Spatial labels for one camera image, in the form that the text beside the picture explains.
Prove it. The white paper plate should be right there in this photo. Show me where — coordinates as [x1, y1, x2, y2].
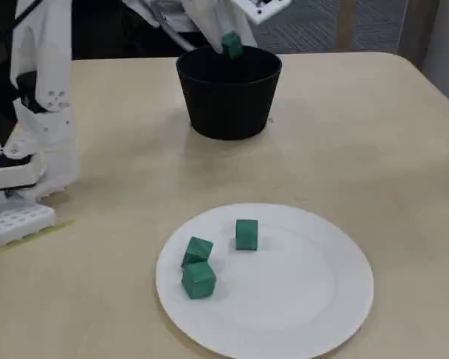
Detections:
[156, 203, 375, 359]

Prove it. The black pot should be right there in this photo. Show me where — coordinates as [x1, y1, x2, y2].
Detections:
[175, 45, 284, 141]

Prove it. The green cube block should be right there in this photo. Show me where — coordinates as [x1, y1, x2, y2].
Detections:
[181, 236, 214, 269]
[181, 260, 217, 300]
[234, 219, 259, 251]
[221, 31, 244, 61]

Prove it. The yellow-green tape strip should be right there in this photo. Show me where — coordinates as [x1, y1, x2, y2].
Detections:
[0, 219, 76, 258]

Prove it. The white perforated base plate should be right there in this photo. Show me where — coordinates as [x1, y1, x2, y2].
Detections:
[0, 204, 57, 247]

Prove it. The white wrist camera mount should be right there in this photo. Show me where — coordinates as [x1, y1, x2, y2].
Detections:
[230, 0, 291, 26]

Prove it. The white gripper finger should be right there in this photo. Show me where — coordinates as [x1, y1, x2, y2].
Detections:
[182, 0, 230, 54]
[227, 0, 258, 48]

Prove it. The wooden post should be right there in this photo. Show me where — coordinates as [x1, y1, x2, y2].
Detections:
[338, 0, 360, 54]

